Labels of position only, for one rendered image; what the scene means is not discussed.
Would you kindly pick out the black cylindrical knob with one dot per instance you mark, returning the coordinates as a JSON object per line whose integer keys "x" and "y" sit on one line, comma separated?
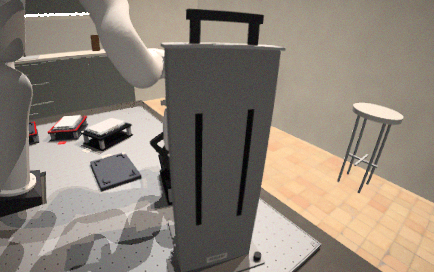
{"x": 257, "y": 256}

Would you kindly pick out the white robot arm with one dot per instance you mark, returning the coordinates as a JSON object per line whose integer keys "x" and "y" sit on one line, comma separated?
{"x": 138, "y": 66}

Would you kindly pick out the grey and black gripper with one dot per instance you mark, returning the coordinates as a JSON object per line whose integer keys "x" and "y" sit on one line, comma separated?
{"x": 162, "y": 136}

